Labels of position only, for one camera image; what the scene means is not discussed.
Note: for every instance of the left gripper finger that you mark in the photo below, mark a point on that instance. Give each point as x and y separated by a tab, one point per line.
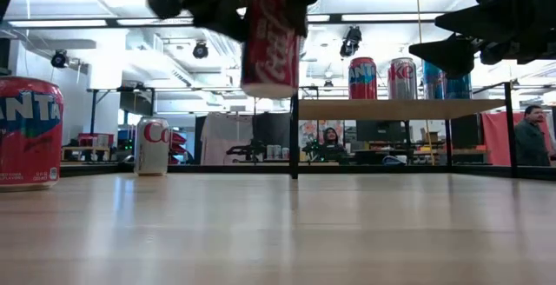
228	20
308	7

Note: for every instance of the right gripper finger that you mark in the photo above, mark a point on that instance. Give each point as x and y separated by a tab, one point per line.
452	55
478	24

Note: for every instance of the red Coca-Cola can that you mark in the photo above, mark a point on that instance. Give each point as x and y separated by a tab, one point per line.
269	55

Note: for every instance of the silver Diet Coke can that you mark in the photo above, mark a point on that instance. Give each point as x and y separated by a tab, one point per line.
152	148
402	78

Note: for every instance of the red blue Fanta can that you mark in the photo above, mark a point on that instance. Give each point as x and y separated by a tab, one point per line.
28	137
362	78

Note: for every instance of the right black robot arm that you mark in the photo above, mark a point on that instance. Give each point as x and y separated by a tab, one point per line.
548	15

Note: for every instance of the black spotlight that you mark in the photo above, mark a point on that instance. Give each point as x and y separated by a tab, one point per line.
59	59
351	42
200	51

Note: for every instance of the black partition panel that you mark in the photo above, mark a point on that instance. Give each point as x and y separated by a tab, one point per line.
465	130

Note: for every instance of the black pendant lamp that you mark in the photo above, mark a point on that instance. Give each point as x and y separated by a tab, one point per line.
328	84

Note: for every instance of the orange red fabric screen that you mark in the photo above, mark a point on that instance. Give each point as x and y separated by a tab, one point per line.
495	137

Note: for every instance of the black computer monitor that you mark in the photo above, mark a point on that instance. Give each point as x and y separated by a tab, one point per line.
380	130

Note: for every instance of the white fabric screen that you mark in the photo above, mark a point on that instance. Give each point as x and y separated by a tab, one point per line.
223	133

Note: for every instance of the dark fabric screen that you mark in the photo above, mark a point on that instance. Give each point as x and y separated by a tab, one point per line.
271	126

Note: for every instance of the person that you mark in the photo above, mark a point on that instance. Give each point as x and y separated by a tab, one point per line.
331	141
532	139

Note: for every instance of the black LED light bar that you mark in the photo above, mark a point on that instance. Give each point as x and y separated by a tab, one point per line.
108	21

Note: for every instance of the black standing desk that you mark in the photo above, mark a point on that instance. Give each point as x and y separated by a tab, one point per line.
382	152

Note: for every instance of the floral pattern poster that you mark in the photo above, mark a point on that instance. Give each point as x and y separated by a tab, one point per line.
310	129

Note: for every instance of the red storage bins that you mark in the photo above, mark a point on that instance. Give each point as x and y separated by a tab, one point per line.
178	143

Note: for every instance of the small wooden desk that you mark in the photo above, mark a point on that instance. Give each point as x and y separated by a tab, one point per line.
87	149

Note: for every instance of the wooden shelf with black frame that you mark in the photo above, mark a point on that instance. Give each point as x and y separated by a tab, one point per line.
391	109

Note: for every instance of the black aluminium table frame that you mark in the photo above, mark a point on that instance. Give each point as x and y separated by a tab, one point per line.
391	171

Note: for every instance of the black metal rig frame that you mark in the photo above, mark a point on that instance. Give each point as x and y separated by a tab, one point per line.
93	107

